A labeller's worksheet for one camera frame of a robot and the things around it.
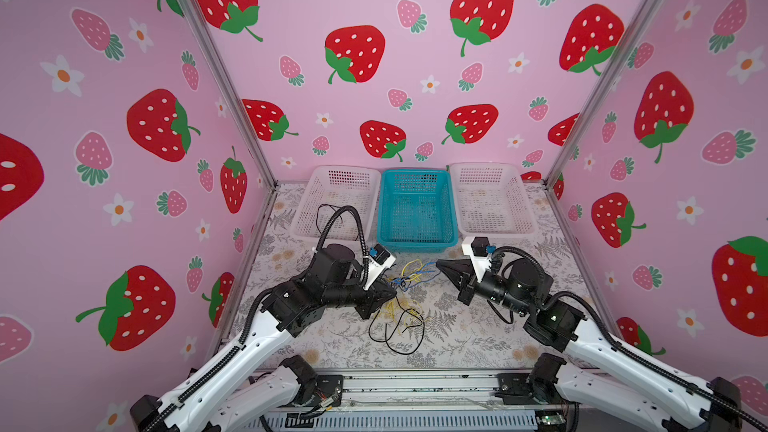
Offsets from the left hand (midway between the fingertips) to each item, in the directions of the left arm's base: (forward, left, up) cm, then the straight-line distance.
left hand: (393, 291), depth 68 cm
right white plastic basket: (+48, -38, -21) cm, 65 cm away
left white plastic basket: (+54, +25, -20) cm, 63 cm away
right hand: (+4, -10, +6) cm, 12 cm away
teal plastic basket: (+44, -8, -23) cm, 51 cm away
